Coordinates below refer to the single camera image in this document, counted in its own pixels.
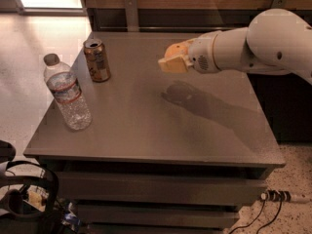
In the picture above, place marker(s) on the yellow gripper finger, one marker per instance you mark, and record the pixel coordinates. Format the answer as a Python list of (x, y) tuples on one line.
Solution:
[(187, 43), (175, 64)]

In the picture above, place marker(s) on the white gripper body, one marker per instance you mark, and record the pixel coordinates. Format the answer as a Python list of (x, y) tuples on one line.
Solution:
[(201, 57)]

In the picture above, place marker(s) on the orange fruit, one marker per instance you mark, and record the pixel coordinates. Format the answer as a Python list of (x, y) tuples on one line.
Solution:
[(177, 50)]

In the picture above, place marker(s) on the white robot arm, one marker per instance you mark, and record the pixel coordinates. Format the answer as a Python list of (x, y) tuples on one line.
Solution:
[(276, 42)]

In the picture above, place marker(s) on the clear plastic water bottle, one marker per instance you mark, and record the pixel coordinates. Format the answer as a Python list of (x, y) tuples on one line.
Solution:
[(64, 86)]

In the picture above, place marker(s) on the brown soda can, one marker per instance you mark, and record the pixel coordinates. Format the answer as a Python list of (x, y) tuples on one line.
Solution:
[(96, 58)]

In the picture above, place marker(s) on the upper grey drawer front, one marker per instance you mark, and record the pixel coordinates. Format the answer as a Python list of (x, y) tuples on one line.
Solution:
[(159, 189)]

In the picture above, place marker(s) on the grey drawer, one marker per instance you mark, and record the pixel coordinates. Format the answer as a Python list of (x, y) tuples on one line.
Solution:
[(156, 216), (159, 189)]

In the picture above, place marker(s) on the white power strip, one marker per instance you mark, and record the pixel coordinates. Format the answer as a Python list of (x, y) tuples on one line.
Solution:
[(284, 196)]

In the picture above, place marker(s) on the lower grey drawer front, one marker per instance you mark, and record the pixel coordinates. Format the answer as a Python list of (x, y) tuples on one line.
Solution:
[(156, 216)]

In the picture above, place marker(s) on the left metal bracket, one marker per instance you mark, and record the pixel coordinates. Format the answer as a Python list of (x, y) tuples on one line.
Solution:
[(131, 12)]

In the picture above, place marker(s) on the metal bracket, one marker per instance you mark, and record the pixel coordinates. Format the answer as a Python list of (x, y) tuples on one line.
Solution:
[(131, 12), (278, 4)]

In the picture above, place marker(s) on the right metal bracket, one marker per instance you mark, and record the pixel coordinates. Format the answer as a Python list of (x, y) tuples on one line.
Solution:
[(278, 4)]

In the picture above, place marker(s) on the black round-frame object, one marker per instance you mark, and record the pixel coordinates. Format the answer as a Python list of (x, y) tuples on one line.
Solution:
[(14, 209)]

